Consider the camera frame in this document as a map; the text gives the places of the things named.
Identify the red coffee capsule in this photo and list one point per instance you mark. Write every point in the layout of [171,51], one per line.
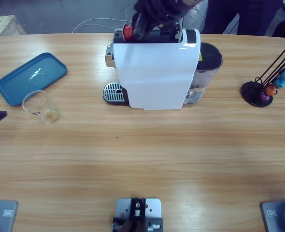
[127,31]

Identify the person in dark trousers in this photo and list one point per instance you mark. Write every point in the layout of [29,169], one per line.
[241,14]

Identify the grey metal post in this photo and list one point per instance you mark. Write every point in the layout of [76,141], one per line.
[199,23]

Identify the wooden crate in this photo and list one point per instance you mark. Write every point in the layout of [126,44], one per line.
[2,24]

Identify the purple coffee capsule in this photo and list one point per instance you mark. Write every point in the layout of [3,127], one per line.
[264,97]

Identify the clear glass cup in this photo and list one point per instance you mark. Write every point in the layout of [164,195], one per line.
[48,113]

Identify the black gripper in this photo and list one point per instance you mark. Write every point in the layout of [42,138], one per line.
[187,6]

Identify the grey mount with dark post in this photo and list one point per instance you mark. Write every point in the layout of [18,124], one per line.
[137,210]

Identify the teal plastic tray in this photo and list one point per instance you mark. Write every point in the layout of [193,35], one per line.
[48,65]

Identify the clear water tank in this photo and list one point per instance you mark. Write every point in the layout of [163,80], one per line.
[209,58]

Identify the metal drip tray grid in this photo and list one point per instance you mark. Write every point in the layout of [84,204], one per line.
[112,93]

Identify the orange coffee capsule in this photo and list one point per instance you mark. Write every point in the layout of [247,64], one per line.
[270,90]

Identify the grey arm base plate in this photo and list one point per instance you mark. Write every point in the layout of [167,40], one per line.
[4,215]
[275,215]

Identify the white capsule coffee machine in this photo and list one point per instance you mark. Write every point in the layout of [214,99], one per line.
[157,72]

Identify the silver coffee machine lever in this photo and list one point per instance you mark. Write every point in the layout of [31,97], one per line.
[180,31]

